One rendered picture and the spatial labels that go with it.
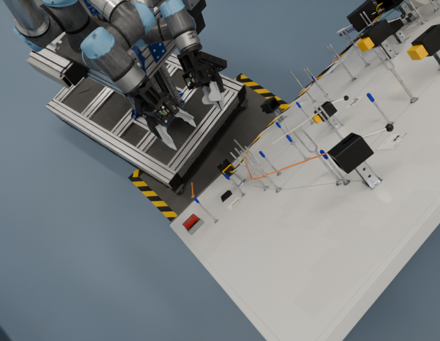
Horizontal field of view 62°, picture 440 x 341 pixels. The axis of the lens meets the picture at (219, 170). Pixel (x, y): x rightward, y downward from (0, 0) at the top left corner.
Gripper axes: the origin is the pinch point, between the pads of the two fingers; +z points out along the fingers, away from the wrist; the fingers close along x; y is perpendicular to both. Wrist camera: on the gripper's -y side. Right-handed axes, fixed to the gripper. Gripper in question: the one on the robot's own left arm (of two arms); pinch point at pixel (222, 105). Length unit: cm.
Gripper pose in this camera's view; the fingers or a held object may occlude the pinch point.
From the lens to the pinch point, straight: 121.7
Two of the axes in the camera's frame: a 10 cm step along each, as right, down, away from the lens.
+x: 6.0, -1.4, -7.8
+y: -6.8, 4.3, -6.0
